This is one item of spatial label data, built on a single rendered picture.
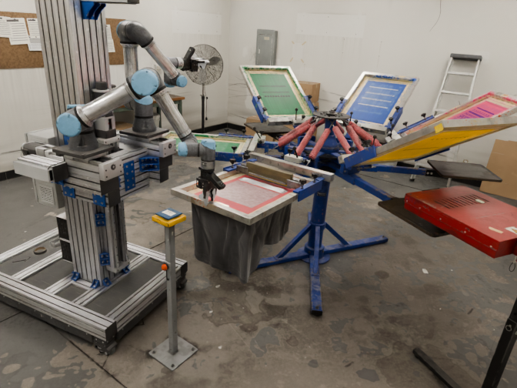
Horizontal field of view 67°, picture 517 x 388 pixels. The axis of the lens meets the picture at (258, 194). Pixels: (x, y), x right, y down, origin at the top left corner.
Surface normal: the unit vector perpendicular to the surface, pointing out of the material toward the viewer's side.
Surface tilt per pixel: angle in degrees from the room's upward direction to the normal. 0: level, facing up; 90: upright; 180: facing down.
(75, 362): 0
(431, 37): 90
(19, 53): 90
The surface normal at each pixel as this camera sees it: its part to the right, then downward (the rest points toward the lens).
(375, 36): -0.58, 0.28
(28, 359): 0.06, -0.92
